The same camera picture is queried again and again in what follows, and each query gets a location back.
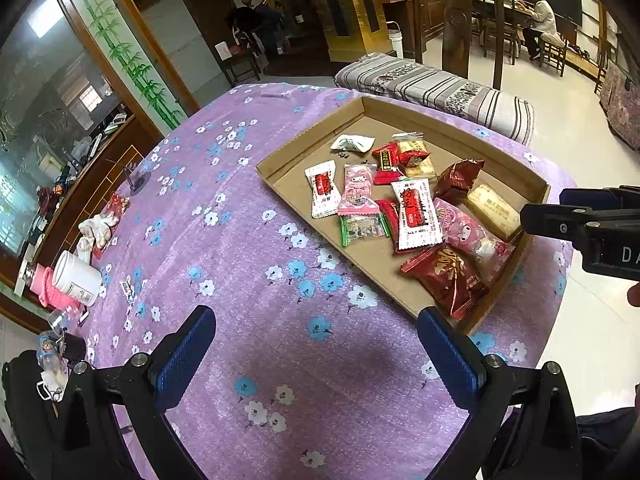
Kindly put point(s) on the bamboo painted pillar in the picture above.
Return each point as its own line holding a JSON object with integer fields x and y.
{"x": 125, "y": 55}

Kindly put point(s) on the pink knitted bottle sleeve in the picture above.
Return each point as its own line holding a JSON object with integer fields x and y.
{"x": 45, "y": 287}

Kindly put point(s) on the white crumpled cloth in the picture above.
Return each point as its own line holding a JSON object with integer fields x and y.
{"x": 97, "y": 227}

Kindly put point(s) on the white plastic bucket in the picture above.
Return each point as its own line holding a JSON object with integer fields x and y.
{"x": 395, "y": 37}

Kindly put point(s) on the clear glass cup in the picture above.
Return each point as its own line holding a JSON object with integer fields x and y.
{"x": 62, "y": 317}

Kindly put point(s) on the brown wooden door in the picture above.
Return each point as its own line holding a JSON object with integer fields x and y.
{"x": 207, "y": 15}

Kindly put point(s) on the white plastic jar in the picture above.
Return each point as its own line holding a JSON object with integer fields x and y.
{"x": 75, "y": 282}

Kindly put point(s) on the pile of counter clutter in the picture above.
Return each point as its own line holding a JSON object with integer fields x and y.
{"x": 50, "y": 197}

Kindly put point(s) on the small white item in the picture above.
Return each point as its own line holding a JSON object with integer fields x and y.
{"x": 125, "y": 290}

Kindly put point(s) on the large pink character snack packet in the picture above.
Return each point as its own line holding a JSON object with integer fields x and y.
{"x": 472, "y": 237}

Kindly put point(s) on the dark wooden chair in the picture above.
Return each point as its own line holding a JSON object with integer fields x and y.
{"x": 462, "y": 25}

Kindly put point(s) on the shallow cardboard tray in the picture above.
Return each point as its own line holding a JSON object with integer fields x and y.
{"x": 370, "y": 127}

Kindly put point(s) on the person's dark jacket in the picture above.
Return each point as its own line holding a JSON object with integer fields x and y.
{"x": 605, "y": 440}

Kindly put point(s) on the dark wooden table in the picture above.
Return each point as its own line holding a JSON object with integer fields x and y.
{"x": 495, "y": 15}

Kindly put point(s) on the white face mask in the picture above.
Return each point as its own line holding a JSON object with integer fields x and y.
{"x": 50, "y": 387}

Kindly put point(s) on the dark wooden cabinet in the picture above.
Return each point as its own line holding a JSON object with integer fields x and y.
{"x": 420, "y": 15}

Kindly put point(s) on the white paper sign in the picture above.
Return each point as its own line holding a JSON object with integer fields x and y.
{"x": 223, "y": 51}

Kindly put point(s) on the long white red snack packet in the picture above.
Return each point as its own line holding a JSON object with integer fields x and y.
{"x": 412, "y": 215}

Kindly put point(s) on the patterned rug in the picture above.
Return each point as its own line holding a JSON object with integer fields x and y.
{"x": 620, "y": 105}

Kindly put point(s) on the striped bench cushion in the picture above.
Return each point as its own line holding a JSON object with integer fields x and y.
{"x": 435, "y": 92}

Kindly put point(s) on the small black stand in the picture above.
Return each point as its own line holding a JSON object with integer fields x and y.
{"x": 135, "y": 182}

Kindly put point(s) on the small blue capped bottle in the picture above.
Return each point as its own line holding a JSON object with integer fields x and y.
{"x": 47, "y": 350}

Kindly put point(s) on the small beige biscuit packet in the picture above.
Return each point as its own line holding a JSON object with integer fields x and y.
{"x": 412, "y": 152}

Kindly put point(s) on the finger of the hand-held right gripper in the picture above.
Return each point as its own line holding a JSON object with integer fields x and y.
{"x": 555, "y": 222}
{"x": 600, "y": 197}

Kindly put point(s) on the large glass window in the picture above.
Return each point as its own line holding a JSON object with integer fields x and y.
{"x": 40, "y": 110}

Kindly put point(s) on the white green snack packet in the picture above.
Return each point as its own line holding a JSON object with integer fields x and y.
{"x": 352, "y": 142}

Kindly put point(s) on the white red candy packet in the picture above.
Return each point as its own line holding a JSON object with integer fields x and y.
{"x": 322, "y": 190}

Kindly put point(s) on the red snack packet yellow emblem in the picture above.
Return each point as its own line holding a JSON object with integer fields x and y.
{"x": 386, "y": 160}

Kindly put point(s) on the person's right hand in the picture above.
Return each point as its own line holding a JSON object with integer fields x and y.
{"x": 635, "y": 295}

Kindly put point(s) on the black bag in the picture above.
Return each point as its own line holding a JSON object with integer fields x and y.
{"x": 25, "y": 420}

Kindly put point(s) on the green-edged clear snack packet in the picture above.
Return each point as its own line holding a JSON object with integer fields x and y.
{"x": 362, "y": 227}

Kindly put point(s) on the large beige biscuit packet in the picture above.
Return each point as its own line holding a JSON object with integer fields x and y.
{"x": 492, "y": 210}

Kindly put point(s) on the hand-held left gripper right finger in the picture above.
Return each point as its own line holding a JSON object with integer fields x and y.
{"x": 450, "y": 355}

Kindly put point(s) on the red paper packet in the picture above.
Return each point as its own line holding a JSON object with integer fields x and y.
{"x": 119, "y": 204}

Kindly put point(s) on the gold framed pillar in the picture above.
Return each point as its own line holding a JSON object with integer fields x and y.
{"x": 350, "y": 10}

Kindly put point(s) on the wooden counter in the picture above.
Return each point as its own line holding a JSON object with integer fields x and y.
{"x": 100, "y": 160}

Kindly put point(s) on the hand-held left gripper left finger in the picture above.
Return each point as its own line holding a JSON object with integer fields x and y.
{"x": 185, "y": 350}

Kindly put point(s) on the red snack packet green print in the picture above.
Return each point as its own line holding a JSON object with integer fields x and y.
{"x": 387, "y": 210}

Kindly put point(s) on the large dark red snack packet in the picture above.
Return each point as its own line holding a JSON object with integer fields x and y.
{"x": 445, "y": 275}

